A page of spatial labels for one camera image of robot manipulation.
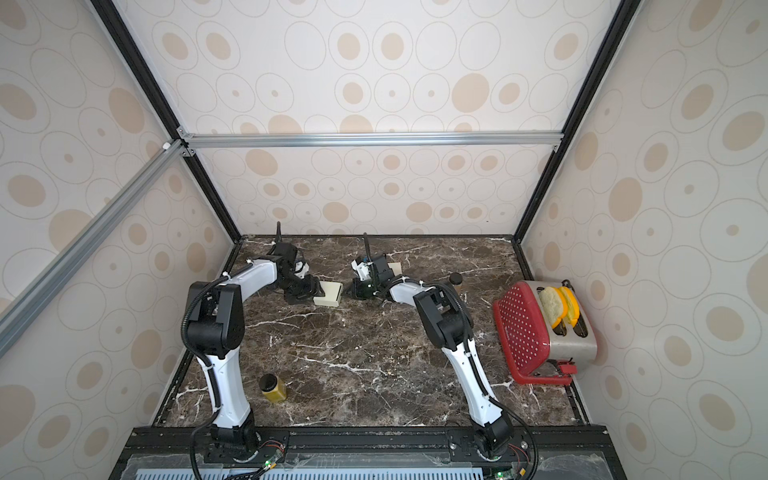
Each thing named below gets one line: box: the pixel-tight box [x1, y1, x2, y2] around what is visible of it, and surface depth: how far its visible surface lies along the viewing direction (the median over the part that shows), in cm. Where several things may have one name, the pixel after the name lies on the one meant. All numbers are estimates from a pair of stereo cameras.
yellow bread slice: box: [558, 286, 581, 327], surface depth 78 cm
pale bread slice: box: [538, 286, 568, 329], surface depth 79 cm
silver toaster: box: [523, 280, 598, 365], surface depth 77 cm
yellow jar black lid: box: [259, 373, 287, 403], surface depth 77 cm
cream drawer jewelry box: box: [313, 281, 344, 307], surface depth 102 cm
